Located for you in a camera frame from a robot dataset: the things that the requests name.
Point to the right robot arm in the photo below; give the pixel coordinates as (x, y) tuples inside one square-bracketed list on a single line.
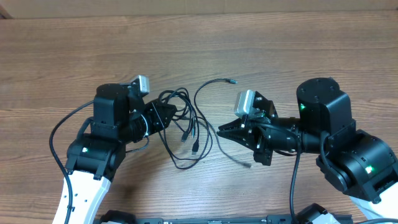
[(357, 164)]

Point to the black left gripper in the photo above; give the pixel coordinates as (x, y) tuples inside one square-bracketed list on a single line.
[(154, 109)]

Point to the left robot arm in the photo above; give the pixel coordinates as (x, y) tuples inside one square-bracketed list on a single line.
[(120, 116)]

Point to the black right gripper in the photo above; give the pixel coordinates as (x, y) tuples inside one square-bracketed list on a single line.
[(255, 144)]

